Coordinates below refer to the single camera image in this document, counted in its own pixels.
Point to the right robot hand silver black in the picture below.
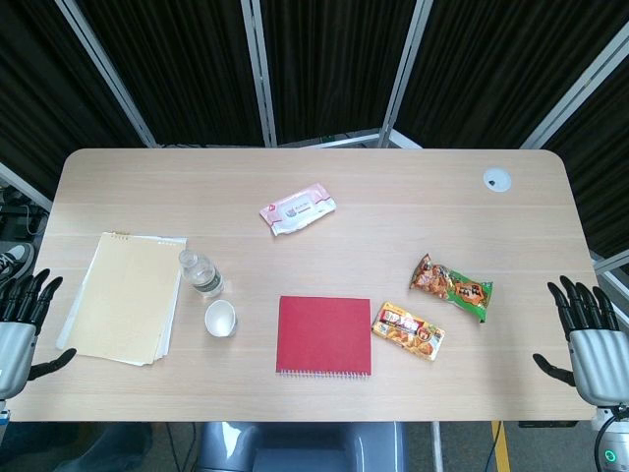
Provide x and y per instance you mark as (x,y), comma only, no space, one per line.
(599,359)

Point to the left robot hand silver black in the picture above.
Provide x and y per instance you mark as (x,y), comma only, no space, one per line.
(17,344)

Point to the transparent plastic water bottle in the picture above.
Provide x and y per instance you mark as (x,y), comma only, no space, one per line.
(204,277)

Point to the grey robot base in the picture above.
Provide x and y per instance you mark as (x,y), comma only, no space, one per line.
(304,447)

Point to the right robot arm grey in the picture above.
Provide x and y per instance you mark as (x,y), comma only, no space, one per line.
(614,442)

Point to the white paper cup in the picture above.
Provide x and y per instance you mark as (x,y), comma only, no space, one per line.
(219,318)

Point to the black white sneaker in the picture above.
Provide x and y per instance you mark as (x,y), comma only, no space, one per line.
(17,260)

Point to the yellow paper notepad stack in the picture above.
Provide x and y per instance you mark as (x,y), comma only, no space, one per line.
(123,300)

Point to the yellow floor tape strip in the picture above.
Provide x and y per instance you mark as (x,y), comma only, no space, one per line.
(500,447)

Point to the orange green snack bag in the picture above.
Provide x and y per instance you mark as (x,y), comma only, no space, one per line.
(452,287)

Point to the white table leg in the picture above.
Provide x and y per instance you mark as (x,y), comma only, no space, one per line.
(437,447)

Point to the yellow orange snack pack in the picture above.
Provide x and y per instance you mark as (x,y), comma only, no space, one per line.
(408,332)

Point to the red spiral notebook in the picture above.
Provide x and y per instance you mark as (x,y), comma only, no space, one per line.
(324,334)

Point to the pink wet wipes pack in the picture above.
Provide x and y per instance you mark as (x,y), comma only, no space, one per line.
(297,209)

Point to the white partition frame post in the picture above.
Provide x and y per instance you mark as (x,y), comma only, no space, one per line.
(403,74)
(258,74)
(575,93)
(110,78)

